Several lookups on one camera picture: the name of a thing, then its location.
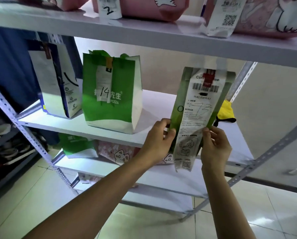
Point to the pink patterned cat bag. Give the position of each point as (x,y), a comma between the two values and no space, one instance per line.
(118,153)

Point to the person's right thumb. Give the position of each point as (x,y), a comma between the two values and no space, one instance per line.
(206,138)

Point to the person's left thumb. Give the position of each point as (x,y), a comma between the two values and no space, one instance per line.
(170,137)

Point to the person's right forearm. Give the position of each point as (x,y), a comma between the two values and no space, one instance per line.
(225,204)

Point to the person's left forearm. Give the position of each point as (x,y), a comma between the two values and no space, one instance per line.
(93,199)

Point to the long white printed receipt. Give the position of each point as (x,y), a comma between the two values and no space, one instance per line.
(198,109)

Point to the short white receipt with handwriting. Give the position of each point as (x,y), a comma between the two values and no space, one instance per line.
(103,84)

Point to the brown seal sticker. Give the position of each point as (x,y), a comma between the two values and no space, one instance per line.
(109,64)

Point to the dark shoe rack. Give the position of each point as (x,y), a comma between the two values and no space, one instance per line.
(4,166)

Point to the pink winged print bag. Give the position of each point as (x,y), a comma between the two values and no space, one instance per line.
(270,17)

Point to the small green white paper bag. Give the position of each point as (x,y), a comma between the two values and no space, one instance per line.
(76,146)

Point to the pink cat print bag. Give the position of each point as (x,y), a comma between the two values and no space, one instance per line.
(68,3)
(148,8)

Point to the dark blue hanging fabric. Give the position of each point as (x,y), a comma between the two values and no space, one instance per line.
(9,64)

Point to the white receipt with square code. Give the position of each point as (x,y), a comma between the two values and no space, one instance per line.
(223,19)

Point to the wide green white paper bag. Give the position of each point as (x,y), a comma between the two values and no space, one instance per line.
(121,109)

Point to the blue white paper bag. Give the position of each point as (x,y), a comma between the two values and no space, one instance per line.
(51,84)

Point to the person's left hand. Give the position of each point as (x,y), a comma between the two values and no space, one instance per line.
(156,144)

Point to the black white sneaker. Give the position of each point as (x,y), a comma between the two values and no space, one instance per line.
(15,149)

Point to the person's right hand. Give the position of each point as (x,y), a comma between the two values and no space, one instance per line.
(216,151)

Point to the white metal shelf rack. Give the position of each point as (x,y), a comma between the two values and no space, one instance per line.
(138,34)

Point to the slim green white paper bag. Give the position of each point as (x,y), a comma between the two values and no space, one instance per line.
(182,97)

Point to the yellow black plush toy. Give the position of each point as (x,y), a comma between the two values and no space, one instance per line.
(226,113)

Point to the white receipt with handwritten mark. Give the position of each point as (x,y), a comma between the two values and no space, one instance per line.
(109,8)

